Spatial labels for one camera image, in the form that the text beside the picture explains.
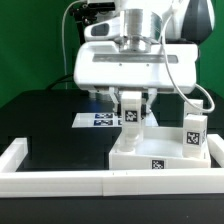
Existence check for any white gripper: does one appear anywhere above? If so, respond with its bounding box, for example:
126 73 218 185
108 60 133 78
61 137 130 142
74 22 198 115

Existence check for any white square table top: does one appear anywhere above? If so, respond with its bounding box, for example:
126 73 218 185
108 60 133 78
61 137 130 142
109 127 211 170

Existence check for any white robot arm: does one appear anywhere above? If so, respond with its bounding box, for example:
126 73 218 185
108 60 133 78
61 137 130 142
74 0 214 100

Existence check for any white fiducial marker sheet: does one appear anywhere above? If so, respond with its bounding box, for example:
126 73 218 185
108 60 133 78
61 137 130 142
72 112 158 128

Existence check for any white U-shaped obstacle fence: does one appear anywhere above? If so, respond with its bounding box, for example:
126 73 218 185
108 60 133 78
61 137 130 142
0 138 224 198

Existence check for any black cable bundle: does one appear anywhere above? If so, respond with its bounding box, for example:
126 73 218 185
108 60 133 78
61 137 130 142
45 73 76 91

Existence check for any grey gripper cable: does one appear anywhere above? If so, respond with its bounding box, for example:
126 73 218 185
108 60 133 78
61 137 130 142
161 0 216 115

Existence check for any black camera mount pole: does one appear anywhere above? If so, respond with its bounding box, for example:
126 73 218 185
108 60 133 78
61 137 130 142
69 0 115 44

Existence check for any white cable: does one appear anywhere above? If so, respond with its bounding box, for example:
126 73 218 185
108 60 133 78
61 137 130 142
61 0 88 90

